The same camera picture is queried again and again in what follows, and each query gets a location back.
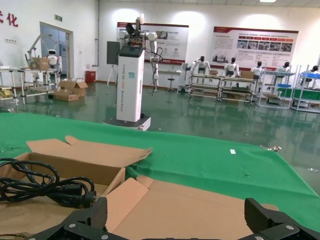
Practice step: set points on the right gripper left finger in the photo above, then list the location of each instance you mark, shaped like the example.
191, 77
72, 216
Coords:
92, 215

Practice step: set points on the black stool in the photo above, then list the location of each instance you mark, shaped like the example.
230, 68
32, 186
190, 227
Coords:
171, 80

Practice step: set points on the wall poster board red header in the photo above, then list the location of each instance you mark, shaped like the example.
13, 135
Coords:
175, 40

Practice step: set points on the flat cardboard box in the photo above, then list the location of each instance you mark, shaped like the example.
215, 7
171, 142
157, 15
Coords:
66, 96

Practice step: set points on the white wall pipe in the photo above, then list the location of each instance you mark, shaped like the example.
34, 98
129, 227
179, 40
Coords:
98, 32

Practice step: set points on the cardboard box with round print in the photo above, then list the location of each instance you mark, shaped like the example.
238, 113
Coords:
41, 63

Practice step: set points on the metal cloth clip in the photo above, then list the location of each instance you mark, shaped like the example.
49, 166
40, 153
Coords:
272, 148
313, 170

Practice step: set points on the white pipe frame table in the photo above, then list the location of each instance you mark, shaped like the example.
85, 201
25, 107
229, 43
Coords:
10, 70
37, 70

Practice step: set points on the small cardboard box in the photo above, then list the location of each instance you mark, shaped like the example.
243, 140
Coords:
247, 74

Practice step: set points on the green exit sign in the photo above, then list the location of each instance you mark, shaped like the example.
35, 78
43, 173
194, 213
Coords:
58, 17

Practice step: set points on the white desk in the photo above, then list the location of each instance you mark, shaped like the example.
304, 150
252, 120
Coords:
170, 72

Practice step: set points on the shallow cardboard box torn rim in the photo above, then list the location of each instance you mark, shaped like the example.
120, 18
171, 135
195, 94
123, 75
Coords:
75, 160

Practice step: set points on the cardboard box round lid hole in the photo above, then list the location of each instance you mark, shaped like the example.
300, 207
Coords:
180, 210

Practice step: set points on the glass door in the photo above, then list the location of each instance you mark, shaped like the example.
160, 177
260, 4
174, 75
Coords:
62, 50

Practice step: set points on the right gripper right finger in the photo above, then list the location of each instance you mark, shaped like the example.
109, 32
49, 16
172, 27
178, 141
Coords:
257, 217

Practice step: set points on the green table cloth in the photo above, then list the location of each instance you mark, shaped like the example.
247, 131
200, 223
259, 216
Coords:
200, 160

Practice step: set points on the open cardboard box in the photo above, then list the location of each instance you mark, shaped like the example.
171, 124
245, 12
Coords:
75, 87

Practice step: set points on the white humanoid robot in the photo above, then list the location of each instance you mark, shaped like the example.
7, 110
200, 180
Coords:
53, 58
201, 65
258, 70
232, 67
315, 68
282, 70

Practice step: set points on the ceiling light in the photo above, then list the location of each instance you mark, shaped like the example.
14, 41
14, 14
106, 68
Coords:
267, 1

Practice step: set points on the wide wall poster board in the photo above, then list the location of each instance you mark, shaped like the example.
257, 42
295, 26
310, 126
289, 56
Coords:
250, 52

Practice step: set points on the white rack with blue trays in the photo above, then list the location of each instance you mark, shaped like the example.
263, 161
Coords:
285, 85

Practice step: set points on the red cabinet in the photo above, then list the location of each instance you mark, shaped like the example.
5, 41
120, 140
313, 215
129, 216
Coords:
90, 76

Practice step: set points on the metal frame workbench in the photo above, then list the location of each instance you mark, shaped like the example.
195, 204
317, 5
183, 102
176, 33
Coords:
237, 79
205, 76

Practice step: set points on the black panel on stand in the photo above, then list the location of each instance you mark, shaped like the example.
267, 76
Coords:
112, 52

